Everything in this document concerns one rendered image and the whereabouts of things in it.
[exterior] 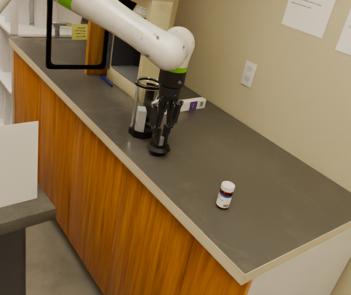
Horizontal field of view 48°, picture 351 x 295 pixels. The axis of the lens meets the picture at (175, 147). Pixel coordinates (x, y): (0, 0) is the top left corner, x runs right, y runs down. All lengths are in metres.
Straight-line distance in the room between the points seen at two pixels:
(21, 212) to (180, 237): 0.50
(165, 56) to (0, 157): 0.53
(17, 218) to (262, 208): 0.76
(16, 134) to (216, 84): 1.26
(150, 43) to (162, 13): 0.65
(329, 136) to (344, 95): 0.17
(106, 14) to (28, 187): 0.54
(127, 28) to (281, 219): 0.77
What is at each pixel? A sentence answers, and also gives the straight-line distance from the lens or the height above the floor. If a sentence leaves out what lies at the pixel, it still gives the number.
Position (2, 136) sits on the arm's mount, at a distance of 1.08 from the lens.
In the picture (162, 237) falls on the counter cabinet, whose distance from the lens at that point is 1.43.
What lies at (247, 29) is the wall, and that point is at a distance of 1.94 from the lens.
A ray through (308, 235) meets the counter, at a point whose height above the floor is 0.94.
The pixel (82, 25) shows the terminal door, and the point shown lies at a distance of 2.02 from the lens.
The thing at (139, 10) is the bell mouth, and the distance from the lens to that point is 1.90.
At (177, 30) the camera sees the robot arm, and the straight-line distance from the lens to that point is 1.30.
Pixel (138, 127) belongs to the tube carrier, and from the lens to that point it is 1.56.
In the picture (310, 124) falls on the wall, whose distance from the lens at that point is 1.74.
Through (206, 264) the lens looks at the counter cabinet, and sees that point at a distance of 1.27.
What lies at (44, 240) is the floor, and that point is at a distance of 2.46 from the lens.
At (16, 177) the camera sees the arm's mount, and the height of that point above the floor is 1.03.
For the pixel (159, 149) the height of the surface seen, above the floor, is 0.97.
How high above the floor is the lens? 1.69
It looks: 29 degrees down
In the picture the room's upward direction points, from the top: 12 degrees clockwise
